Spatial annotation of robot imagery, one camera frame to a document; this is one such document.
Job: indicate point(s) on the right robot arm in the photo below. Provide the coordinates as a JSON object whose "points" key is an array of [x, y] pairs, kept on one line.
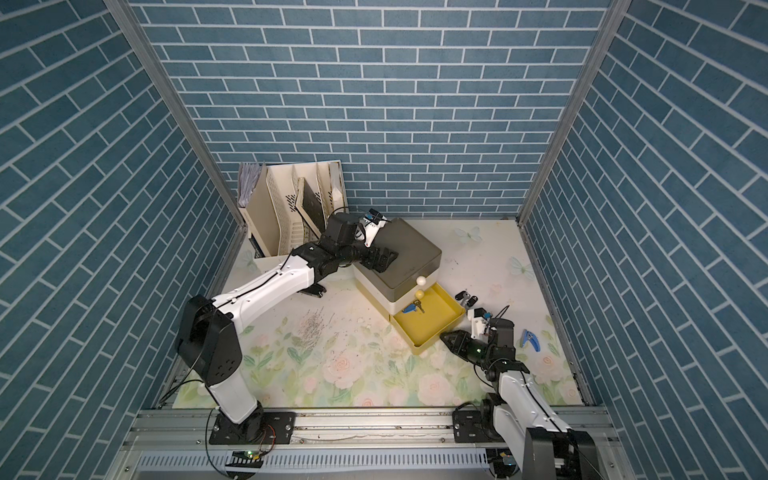
{"points": [[542, 444]]}

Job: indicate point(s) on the yellow bottom drawer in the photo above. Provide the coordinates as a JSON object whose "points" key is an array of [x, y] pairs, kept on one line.
{"points": [[421, 330]]}

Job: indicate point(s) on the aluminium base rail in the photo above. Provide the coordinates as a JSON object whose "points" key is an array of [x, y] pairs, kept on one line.
{"points": [[324, 443]]}

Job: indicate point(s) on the blue key fob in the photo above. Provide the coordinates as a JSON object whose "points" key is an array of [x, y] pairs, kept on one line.
{"points": [[528, 338]]}

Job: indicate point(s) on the purple papers in organizer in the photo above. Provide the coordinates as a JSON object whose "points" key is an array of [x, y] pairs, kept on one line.
{"points": [[248, 177]]}

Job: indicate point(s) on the grey three-drawer cabinet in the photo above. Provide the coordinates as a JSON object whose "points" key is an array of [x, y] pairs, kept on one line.
{"points": [[415, 268]]}

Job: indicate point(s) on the white file organizer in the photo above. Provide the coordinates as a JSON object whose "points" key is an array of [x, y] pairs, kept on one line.
{"points": [[274, 224]]}

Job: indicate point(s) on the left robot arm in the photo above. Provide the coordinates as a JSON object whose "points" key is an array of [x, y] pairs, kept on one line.
{"points": [[208, 339]]}

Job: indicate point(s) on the floral table mat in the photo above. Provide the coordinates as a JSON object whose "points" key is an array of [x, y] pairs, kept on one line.
{"points": [[339, 351]]}

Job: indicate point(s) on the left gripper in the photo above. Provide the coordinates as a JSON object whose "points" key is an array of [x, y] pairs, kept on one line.
{"points": [[381, 265]]}

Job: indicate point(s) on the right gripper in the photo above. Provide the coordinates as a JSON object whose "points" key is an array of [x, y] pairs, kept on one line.
{"points": [[462, 342]]}

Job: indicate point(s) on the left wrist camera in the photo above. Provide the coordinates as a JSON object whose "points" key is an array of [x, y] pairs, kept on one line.
{"points": [[371, 224]]}

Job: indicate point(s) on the black car key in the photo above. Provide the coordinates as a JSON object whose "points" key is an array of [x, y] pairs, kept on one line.
{"points": [[462, 296]]}

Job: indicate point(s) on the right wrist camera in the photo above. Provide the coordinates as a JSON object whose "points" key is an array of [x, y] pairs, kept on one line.
{"points": [[479, 319]]}

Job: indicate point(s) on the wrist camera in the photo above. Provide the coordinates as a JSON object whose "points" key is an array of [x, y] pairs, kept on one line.
{"points": [[479, 319], [371, 224]]}

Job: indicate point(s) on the blue tag key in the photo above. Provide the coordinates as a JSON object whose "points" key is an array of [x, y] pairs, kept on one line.
{"points": [[415, 306]]}

